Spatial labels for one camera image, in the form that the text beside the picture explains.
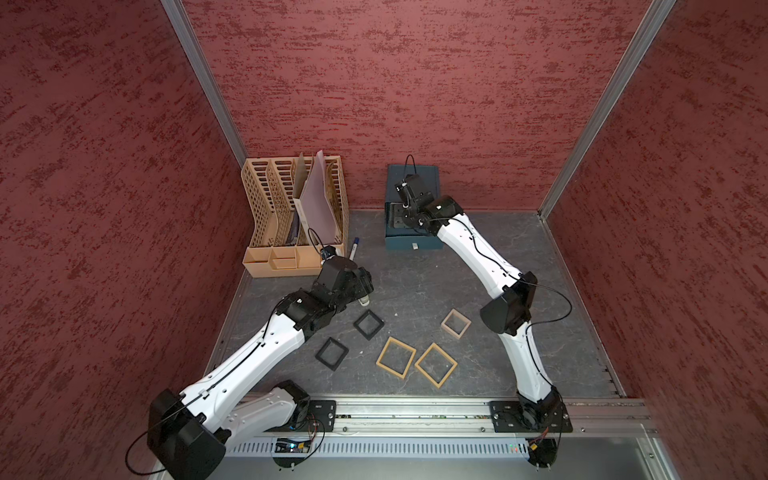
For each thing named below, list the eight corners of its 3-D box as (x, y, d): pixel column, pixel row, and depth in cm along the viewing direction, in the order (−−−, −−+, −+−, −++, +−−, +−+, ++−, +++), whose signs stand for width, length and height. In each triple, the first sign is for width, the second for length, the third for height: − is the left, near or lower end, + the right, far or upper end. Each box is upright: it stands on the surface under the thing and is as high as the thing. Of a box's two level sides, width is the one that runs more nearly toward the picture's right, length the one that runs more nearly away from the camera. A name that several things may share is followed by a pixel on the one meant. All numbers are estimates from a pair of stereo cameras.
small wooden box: (440, 325, 92) (441, 322, 90) (452, 310, 96) (453, 307, 94) (459, 340, 89) (461, 337, 87) (471, 324, 93) (473, 321, 91)
